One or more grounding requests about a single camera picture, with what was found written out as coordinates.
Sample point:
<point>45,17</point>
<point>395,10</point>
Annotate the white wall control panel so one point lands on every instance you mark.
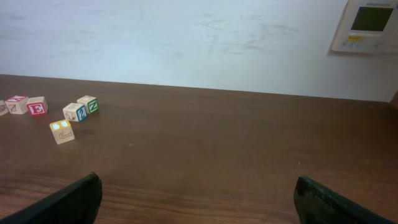
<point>367,27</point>

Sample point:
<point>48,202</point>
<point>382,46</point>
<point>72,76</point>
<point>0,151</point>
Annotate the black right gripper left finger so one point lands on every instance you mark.
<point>77,203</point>

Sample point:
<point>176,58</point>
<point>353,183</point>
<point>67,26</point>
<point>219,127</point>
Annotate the wooden block number 2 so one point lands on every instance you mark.
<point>75,112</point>

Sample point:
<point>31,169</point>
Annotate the red Y wooden block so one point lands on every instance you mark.
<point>17,104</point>

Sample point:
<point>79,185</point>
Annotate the yellow H wooden block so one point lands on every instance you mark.
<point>62,131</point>

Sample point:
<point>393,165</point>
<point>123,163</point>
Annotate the red A wooden block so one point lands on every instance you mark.
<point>90,103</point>

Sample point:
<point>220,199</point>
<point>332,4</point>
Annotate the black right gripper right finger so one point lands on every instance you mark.
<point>316,204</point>

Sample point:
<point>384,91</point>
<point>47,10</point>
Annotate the green B wooden block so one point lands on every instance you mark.
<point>3,108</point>

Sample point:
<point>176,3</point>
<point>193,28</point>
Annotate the wooden block number 5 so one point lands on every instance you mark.
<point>37,106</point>

